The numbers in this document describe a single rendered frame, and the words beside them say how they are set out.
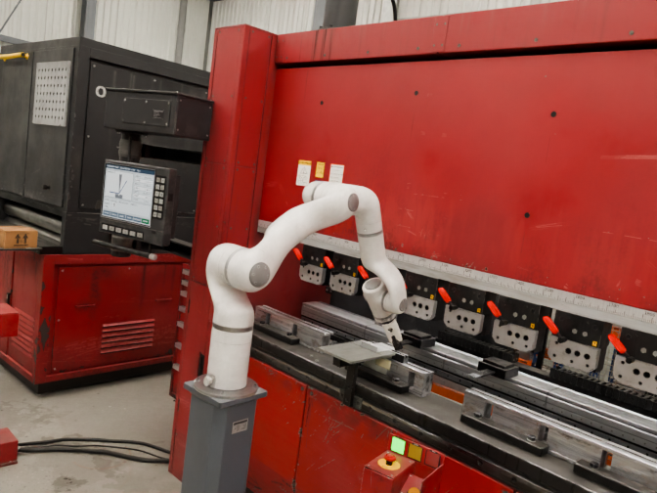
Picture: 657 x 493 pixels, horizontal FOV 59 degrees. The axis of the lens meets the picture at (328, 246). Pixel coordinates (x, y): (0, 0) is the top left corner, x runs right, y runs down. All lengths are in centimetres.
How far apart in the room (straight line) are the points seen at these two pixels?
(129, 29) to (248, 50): 694
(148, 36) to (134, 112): 693
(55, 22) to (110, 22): 81
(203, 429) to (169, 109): 156
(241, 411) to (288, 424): 94
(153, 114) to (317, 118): 77
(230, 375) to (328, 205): 58
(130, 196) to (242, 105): 69
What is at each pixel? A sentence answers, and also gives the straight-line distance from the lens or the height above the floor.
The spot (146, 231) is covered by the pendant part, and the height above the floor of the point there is 129.
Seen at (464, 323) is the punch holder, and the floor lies 121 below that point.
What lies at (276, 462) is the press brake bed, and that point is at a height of 36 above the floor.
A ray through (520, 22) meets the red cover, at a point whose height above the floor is 224.
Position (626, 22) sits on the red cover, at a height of 221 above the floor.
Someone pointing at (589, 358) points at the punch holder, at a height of 121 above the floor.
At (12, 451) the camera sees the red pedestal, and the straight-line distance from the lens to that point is 355.
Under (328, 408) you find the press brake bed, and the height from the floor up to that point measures 72.
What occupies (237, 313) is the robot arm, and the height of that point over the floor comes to 124.
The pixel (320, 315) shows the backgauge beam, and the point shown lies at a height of 95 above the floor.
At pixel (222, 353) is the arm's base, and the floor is 112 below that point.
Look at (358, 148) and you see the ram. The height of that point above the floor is 179.
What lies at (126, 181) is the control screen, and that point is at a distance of 298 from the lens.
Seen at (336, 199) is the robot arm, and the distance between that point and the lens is 179.
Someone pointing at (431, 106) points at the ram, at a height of 197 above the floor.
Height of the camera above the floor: 166
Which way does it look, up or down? 7 degrees down
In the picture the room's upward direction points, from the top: 8 degrees clockwise
